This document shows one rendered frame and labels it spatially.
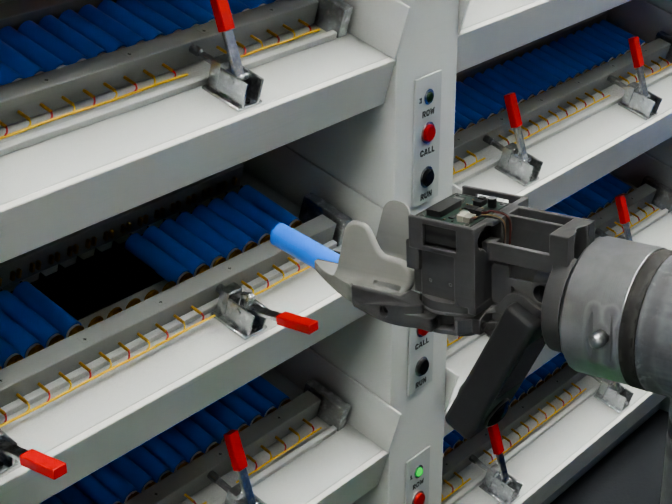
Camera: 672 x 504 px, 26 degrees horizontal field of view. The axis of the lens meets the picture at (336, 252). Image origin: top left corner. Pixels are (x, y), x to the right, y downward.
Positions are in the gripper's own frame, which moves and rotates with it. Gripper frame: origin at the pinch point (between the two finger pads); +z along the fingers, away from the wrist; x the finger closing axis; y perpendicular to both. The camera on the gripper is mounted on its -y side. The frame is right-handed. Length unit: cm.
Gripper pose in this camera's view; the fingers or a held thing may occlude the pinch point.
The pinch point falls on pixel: (340, 271)
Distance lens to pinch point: 107.0
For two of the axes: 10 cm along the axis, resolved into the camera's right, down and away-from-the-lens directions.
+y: -0.5, -9.3, -3.8
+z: -8.0, -1.9, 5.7
